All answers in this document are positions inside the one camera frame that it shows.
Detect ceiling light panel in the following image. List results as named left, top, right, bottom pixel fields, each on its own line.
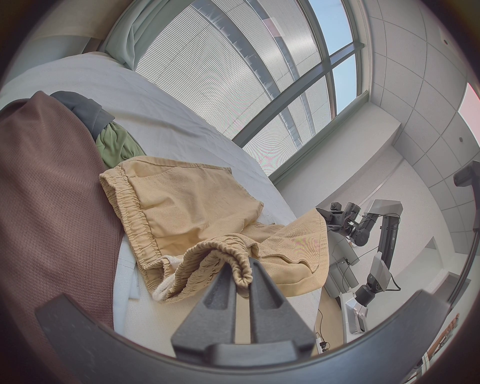
left=457, top=82, right=480, bottom=134

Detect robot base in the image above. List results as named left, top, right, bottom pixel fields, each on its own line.
left=345, top=298, right=370, bottom=334

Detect black garment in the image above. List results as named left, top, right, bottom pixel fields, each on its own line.
left=50, top=90, right=116, bottom=139

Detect white garment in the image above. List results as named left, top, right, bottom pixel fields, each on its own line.
left=112, top=240, right=141, bottom=331

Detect brown garment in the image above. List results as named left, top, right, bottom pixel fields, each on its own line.
left=0, top=91, right=126, bottom=376

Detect window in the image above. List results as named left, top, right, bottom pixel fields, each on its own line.
left=133, top=0, right=372, bottom=184

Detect tan shorts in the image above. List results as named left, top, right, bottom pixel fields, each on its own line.
left=99, top=157, right=331, bottom=304

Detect green garment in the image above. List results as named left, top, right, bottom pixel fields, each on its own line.
left=95, top=120, right=148, bottom=169

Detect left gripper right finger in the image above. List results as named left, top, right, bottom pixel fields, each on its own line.
left=247, top=258, right=316, bottom=355

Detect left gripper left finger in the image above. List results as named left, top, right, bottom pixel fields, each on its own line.
left=170, top=262, right=238, bottom=357

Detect bed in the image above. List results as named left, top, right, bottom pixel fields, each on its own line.
left=0, top=0, right=323, bottom=349

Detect blue-green curtain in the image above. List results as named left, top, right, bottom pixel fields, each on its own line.
left=103, top=0, right=188, bottom=72

